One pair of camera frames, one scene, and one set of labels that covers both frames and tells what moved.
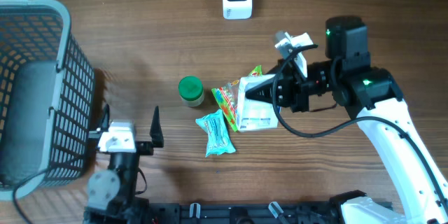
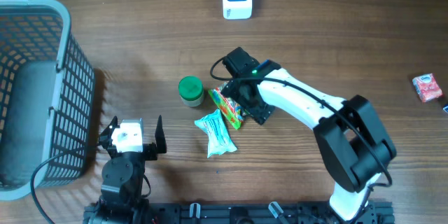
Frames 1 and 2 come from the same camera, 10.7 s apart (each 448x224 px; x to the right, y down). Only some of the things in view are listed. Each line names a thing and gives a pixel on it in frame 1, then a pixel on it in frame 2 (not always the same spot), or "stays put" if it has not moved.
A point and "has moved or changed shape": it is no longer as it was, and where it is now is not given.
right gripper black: x=292 y=89 → x=259 y=111
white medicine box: x=254 y=115 has moved or changed shape
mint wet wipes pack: x=219 y=140 stays put
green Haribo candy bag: x=227 y=96 stays put
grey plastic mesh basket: x=47 y=84 stays put
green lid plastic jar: x=191 y=91 stays put
